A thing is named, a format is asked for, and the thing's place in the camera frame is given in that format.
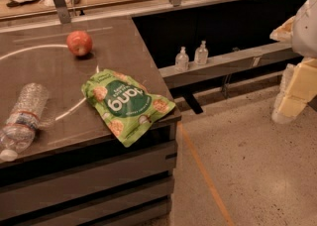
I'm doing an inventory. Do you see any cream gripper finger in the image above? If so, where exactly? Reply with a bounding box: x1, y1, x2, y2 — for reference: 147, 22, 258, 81
269, 17, 295, 43
271, 57, 317, 124

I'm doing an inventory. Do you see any green rice chip bag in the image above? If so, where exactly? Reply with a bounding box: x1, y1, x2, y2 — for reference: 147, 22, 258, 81
81, 69, 175, 148

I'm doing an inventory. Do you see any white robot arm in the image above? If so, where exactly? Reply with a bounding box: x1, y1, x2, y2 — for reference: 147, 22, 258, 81
269, 0, 317, 124

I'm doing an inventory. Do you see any red apple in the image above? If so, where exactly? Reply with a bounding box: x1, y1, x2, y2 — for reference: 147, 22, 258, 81
66, 31, 92, 57

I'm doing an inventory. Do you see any right clear sanitizer bottle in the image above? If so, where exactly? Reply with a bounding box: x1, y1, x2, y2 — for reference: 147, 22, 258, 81
194, 41, 208, 64

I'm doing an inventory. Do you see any clear sanitizer bottle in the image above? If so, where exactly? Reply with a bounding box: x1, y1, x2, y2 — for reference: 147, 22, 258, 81
175, 47, 189, 71
194, 41, 208, 64

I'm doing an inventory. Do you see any left clear sanitizer bottle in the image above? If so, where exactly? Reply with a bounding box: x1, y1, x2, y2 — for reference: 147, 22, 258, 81
175, 47, 189, 71

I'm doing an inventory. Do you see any dark wooden slatted table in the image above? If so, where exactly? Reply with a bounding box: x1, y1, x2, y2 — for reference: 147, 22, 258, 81
0, 17, 180, 226

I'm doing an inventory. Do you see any clear plastic water bottle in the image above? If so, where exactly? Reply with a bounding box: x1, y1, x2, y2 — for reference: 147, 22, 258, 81
0, 83, 49, 162

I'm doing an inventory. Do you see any grey metal rail shelf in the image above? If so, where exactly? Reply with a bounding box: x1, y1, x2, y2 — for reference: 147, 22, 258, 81
159, 43, 299, 89

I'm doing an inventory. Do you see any left metal bracket post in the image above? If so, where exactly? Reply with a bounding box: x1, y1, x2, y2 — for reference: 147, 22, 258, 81
53, 0, 71, 24

